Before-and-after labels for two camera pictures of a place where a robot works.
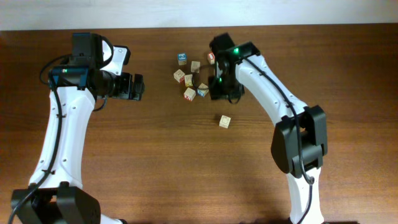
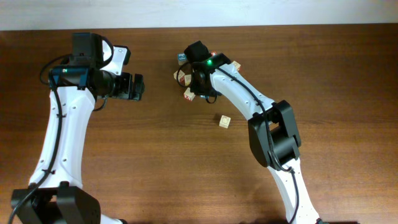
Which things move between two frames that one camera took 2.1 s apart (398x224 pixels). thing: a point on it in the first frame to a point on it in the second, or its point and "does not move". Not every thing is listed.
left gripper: (123, 92) does not move
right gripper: (225, 92) to (203, 88)
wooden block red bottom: (189, 94) does not move
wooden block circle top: (224, 121) does not move
